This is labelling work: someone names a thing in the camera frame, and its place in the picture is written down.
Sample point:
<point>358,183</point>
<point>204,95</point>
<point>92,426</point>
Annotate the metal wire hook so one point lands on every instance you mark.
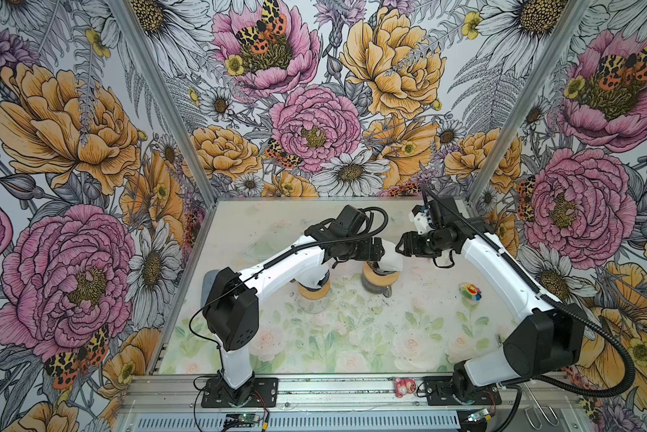
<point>537,414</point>

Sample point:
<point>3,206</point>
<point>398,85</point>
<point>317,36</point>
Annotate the pink toy on rail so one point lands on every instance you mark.
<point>405,387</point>

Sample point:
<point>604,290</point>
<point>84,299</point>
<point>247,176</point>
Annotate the grey ribbed glass pitcher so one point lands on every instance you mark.
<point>385,290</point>

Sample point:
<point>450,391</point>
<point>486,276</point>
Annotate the green circuit board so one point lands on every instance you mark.
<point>242,420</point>
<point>479,415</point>

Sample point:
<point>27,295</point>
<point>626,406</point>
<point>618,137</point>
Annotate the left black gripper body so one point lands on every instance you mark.
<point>361,251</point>

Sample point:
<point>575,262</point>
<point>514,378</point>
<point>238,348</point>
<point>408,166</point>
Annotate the aluminium front rail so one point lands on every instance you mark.
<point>333,402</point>

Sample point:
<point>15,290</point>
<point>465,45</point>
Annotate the green circuit board left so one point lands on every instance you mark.
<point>242,420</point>

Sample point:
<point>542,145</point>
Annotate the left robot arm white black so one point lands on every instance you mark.
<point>233,302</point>

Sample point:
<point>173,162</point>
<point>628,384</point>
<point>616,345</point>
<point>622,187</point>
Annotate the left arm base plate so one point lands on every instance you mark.
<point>257,392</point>

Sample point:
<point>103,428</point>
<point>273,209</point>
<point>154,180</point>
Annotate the colourful small toy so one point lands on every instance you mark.
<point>470,292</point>

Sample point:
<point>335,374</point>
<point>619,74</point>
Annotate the white paper coffee filter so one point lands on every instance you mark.
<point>315,278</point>

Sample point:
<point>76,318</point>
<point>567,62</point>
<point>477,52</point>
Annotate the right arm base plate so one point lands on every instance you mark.
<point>446,391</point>

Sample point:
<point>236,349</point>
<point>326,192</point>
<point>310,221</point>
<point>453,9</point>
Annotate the green circuit board right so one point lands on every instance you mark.
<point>479,415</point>

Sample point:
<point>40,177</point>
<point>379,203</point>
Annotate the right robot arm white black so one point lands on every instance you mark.
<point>546,338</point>

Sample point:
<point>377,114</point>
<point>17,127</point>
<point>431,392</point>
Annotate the grey blue oval pad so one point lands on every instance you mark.
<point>207,284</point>

